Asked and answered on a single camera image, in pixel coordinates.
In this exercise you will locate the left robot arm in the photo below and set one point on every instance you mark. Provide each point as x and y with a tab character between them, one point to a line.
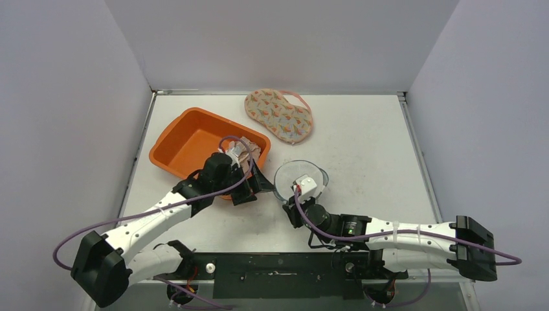
107	264

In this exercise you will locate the floral padded bra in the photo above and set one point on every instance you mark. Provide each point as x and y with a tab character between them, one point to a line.
284	113

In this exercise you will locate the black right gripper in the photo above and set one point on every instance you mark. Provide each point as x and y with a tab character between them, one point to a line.
291	212

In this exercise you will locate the beige crumpled garment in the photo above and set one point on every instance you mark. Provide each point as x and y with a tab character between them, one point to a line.
254	152

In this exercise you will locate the orange plastic tub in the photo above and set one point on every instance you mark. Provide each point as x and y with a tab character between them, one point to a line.
191	138

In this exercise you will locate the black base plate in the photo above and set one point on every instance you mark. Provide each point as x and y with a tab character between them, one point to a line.
288	275

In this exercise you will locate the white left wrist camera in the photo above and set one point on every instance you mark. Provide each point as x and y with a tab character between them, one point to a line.
237	150

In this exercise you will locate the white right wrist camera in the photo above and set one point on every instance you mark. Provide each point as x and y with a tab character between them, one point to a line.
305	187

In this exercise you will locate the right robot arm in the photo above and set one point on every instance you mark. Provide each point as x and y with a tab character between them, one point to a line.
463	245

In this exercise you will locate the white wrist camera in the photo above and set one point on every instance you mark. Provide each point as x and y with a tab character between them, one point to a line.
237	150
305	187

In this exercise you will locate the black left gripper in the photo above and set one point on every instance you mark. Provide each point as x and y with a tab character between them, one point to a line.
254	184

